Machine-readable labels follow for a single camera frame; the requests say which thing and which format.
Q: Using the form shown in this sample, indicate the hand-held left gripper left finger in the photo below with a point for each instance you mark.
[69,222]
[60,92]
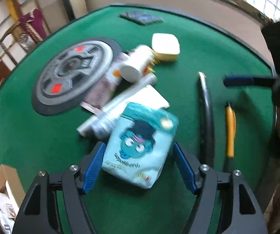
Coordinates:
[93,169]

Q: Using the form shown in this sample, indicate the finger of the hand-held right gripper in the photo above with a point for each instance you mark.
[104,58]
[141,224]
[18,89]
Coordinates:
[240,81]

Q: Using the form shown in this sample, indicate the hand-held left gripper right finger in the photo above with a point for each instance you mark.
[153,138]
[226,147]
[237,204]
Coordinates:
[185,169]

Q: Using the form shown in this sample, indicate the light blue tissue pack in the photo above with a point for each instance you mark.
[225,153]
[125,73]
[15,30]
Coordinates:
[140,151]

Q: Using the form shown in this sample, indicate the black cylindrical tube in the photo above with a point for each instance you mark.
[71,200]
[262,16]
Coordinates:
[207,121]

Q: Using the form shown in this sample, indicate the long white tube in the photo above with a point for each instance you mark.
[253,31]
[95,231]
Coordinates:
[120,100]

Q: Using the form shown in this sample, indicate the pale squeeze tube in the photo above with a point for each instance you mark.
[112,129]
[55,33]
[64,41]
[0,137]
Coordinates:
[101,92]

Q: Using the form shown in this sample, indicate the white rounded box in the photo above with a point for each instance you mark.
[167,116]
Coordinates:
[165,46]

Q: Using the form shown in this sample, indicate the shallow cardboard box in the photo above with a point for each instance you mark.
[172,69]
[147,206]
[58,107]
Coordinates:
[7,175]

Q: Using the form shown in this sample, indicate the white bottle with red label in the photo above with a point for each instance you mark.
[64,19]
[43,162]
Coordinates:
[136,62]

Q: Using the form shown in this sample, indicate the white flat packet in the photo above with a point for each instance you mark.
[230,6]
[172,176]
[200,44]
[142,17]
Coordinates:
[152,97]

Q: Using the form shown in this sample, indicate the round grey table centre panel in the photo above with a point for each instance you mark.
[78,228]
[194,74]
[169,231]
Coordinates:
[69,73]

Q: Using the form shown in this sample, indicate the dark rectangular flat pad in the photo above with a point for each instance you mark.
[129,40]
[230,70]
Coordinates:
[141,17]

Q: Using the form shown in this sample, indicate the wooden chair with medallion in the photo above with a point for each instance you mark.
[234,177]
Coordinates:
[15,36]

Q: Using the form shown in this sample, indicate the purple fringed cloth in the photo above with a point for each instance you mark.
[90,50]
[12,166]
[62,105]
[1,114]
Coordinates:
[32,24]

